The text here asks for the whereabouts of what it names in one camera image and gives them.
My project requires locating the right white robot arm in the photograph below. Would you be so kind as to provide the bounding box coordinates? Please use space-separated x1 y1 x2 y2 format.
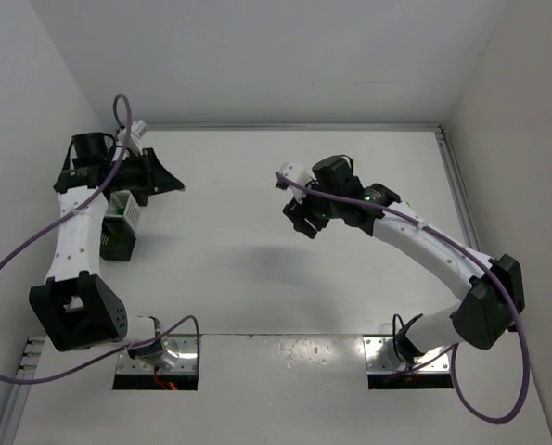
276 155 525 369

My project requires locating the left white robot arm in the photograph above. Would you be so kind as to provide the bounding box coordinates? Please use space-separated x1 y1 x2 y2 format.
29 121 185 357

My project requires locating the white slotted container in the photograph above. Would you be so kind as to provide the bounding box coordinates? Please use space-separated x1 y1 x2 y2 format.
105 190 142 232

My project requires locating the black slotted container near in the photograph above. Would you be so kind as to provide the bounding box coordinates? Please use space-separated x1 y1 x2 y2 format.
99 218 136 262

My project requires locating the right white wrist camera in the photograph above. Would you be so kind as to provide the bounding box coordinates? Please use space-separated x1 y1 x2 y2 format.
276 162 313 204

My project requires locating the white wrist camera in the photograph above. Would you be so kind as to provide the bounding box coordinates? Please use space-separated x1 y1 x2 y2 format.
116 120 148 153
276 162 313 204

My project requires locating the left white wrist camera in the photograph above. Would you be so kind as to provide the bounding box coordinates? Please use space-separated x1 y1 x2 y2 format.
116 120 148 153

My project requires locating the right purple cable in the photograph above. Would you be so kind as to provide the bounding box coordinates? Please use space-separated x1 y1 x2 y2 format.
275 171 530 424

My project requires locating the purple cable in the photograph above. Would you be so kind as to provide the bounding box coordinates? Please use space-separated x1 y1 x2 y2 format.
275 171 530 424
0 93 199 385

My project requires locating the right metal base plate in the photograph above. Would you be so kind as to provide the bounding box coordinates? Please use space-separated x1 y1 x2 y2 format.
363 336 450 376

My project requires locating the metal base plate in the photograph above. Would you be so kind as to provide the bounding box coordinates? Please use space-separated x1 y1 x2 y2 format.
115 334 199 376
363 336 450 376

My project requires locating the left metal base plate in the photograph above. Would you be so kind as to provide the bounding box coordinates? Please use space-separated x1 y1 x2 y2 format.
115 334 199 376

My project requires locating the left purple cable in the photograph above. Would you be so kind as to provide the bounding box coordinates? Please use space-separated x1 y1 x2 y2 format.
0 93 199 385

